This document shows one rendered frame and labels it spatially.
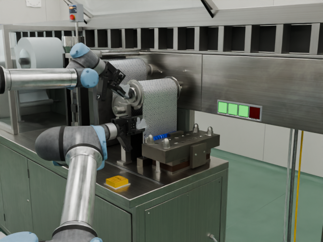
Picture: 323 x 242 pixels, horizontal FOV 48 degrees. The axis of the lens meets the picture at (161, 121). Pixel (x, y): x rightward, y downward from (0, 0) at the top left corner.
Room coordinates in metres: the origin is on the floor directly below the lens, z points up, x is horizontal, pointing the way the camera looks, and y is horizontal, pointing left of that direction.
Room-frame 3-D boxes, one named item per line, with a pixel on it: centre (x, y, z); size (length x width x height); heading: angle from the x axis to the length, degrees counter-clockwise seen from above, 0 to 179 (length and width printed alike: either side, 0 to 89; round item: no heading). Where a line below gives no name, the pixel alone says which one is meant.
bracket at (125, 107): (1.73, 0.19, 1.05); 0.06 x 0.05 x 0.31; 134
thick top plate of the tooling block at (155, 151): (1.72, -0.11, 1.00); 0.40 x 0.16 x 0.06; 134
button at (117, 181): (1.46, 0.19, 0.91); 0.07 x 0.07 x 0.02; 44
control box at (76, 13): (2.15, 0.50, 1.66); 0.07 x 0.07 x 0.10; 59
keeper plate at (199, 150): (1.66, -0.18, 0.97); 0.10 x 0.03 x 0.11; 134
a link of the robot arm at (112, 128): (1.56, 0.24, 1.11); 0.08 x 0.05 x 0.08; 44
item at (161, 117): (1.78, 0.01, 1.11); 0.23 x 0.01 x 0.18; 134
